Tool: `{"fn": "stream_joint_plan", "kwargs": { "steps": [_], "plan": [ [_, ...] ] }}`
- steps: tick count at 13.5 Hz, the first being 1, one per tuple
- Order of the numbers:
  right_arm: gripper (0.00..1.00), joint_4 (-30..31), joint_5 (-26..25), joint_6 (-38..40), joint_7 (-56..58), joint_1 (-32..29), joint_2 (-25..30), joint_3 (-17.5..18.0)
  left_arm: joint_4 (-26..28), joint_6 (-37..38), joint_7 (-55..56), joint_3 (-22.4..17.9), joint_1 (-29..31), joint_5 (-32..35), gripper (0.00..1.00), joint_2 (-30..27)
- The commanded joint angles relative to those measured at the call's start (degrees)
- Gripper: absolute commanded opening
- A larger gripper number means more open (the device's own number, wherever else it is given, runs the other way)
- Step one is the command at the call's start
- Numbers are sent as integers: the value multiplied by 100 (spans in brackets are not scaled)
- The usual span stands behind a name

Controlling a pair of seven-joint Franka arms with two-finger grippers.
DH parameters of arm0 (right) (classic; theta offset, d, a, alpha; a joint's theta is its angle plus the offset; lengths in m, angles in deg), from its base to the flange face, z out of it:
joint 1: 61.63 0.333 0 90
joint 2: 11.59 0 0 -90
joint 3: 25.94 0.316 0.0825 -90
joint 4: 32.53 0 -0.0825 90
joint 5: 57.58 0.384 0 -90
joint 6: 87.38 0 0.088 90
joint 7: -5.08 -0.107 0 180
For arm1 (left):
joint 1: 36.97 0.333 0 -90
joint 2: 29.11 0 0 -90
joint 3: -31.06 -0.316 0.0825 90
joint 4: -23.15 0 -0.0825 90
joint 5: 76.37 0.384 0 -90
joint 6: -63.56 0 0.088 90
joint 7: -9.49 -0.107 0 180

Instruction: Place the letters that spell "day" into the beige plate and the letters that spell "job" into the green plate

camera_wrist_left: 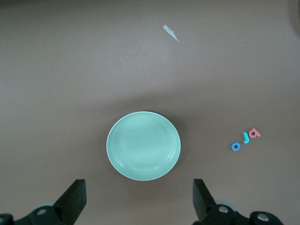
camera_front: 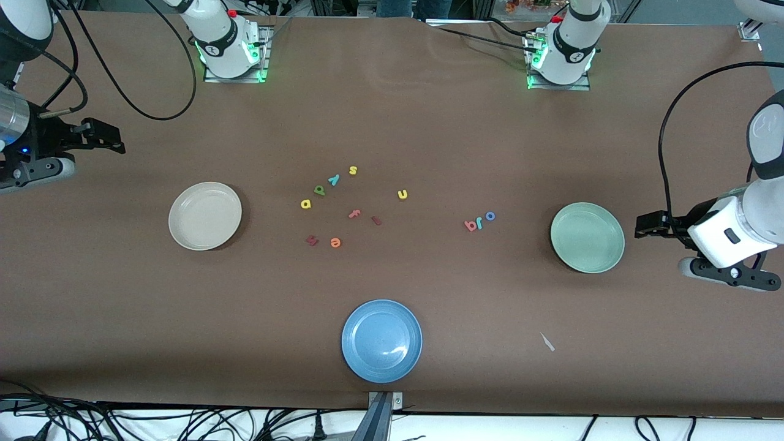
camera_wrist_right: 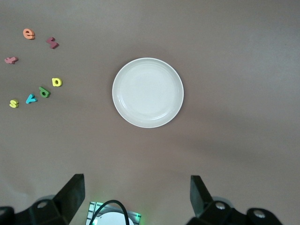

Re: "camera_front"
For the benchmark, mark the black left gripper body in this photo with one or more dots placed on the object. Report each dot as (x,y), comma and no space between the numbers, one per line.
(681,227)

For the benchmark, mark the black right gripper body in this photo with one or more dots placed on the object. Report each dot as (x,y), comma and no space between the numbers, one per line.
(49,136)

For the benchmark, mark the pink foam letter b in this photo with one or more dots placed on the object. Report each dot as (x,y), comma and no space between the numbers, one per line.
(470,226)

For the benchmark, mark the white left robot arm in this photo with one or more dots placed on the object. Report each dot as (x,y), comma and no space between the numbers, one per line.
(765,202)

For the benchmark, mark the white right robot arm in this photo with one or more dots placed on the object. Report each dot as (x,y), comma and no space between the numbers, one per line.
(220,37)

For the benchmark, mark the green plate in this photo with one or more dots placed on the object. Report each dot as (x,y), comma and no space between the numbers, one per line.
(587,237)

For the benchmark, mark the beige plate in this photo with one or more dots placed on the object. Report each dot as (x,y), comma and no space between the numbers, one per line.
(205,216)

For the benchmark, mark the white paper scrap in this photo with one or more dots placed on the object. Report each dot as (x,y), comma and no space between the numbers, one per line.
(547,342)

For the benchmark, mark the brown table cover sheet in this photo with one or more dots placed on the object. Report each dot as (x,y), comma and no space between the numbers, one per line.
(122,306)

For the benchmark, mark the orange patterned background object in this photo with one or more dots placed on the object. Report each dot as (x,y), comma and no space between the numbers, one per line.
(527,5)

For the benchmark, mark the blue plate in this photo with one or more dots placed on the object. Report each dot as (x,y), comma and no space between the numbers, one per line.
(381,341)

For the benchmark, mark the person in blue jeans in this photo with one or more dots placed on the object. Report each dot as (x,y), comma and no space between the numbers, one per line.
(404,6)

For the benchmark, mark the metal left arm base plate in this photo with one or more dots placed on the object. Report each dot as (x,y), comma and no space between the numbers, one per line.
(582,86)

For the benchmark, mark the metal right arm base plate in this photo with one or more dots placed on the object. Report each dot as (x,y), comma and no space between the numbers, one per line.
(264,61)

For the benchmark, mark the aluminium frame corner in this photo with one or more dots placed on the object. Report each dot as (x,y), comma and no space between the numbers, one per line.
(748,29)

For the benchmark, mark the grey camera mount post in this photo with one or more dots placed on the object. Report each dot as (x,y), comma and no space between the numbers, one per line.
(378,419)

